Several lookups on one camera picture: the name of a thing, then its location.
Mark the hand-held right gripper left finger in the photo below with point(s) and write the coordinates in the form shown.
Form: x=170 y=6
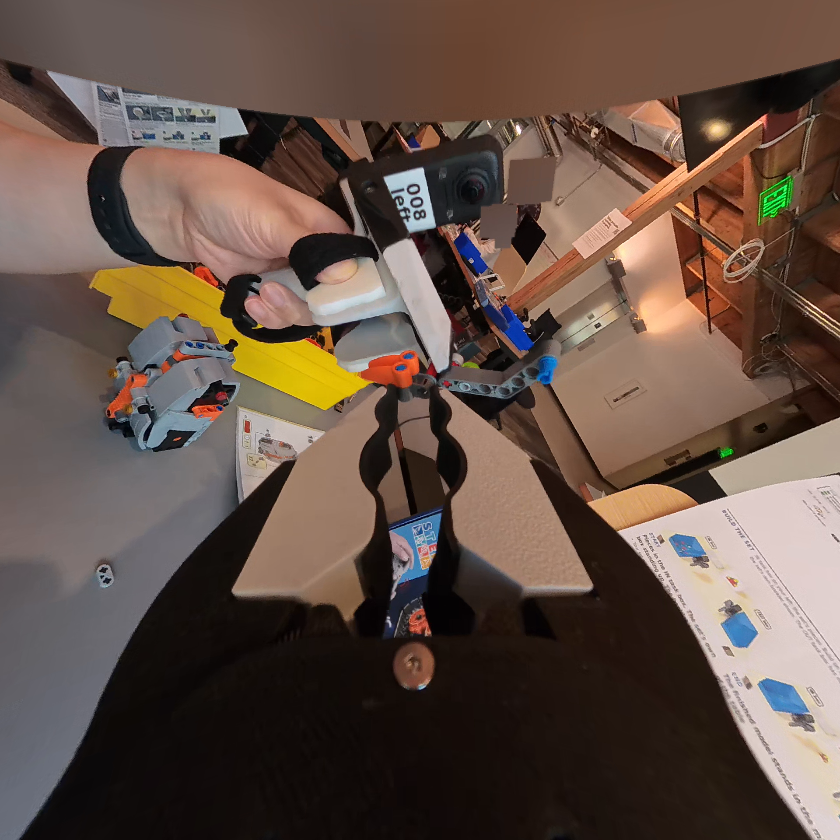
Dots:
x=315 y=525

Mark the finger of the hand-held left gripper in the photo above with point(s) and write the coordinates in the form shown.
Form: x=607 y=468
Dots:
x=423 y=302

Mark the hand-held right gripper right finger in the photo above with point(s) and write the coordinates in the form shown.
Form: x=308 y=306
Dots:
x=518 y=531

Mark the orange toy connector piece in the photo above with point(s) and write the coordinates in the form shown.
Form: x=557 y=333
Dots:
x=394 y=369

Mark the angled toy building beam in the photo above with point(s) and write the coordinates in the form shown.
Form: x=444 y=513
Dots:
x=489 y=386

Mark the blue toy pin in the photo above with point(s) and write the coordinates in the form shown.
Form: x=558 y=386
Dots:
x=548 y=369

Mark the person's left forearm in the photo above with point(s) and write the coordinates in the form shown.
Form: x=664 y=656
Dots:
x=46 y=203

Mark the grey desk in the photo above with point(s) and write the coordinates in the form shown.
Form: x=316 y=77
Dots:
x=65 y=499

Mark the white printed task sheet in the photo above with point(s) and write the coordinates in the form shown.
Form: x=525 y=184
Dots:
x=761 y=623

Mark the person's left hand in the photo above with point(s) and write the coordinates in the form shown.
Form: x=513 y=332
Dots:
x=216 y=216

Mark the blue plastic bin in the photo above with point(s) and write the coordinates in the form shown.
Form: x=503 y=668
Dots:
x=512 y=328
x=469 y=253

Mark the open white building manual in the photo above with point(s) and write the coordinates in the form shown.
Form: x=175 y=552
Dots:
x=269 y=453

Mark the dark blue toy box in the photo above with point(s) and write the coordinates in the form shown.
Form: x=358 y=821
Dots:
x=413 y=558

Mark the yellow plastic bin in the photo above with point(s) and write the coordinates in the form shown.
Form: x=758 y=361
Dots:
x=295 y=367

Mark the grey orange toy vehicle model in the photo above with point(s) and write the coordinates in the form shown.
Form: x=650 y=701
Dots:
x=170 y=387

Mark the small grey toy piece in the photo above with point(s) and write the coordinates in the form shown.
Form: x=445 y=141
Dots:
x=105 y=574

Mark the printed paper sheet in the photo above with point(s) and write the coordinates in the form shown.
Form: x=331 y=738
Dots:
x=164 y=118

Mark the green exit sign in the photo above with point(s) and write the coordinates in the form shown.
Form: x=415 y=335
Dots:
x=775 y=200

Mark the black wristband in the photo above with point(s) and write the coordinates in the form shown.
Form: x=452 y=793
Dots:
x=105 y=203

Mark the white wall notice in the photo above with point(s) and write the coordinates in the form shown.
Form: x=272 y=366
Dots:
x=600 y=233

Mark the black wall screen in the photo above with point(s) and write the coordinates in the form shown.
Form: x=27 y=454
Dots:
x=722 y=124

